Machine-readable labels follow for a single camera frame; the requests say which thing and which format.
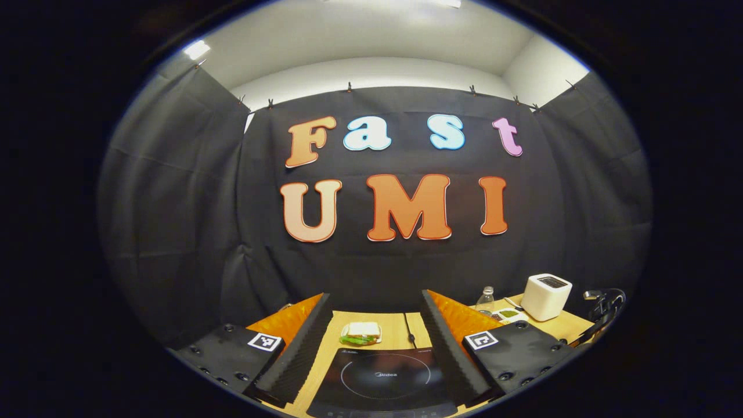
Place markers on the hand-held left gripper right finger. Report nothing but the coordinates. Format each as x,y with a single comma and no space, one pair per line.
450,354

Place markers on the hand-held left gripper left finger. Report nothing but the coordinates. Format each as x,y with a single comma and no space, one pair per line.
302,354

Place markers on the black induction cooktop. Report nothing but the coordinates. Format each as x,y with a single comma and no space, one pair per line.
383,386

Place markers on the sandwich on white plate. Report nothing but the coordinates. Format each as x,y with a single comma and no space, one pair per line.
361,332

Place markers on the clear plastic water bottle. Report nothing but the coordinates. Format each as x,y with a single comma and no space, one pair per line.
485,302

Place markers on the white divided bean dish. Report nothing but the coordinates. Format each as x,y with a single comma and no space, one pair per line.
509,314

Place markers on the white toaster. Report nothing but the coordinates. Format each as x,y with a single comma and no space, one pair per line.
545,299

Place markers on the black backdrop cloth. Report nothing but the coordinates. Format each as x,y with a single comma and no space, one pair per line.
232,232

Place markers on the black metal stand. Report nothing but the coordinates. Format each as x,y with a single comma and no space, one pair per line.
603,307

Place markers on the small ceiling light panel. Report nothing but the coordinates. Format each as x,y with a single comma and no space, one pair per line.
197,49

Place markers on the large ceiling light panel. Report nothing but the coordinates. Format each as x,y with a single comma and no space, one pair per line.
447,2

